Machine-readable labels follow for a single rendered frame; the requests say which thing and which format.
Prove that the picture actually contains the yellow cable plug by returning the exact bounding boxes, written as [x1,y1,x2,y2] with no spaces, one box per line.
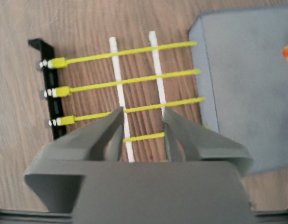
[52,86,72,96]
[49,57,69,68]
[57,115,76,124]

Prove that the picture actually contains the black vertical panel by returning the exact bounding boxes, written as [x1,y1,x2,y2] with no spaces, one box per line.
[28,36,67,142]

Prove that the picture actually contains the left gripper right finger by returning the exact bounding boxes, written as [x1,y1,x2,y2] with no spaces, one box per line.
[162,106,251,176]

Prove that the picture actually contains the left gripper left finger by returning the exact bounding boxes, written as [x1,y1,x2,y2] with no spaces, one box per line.
[37,106,126,162]

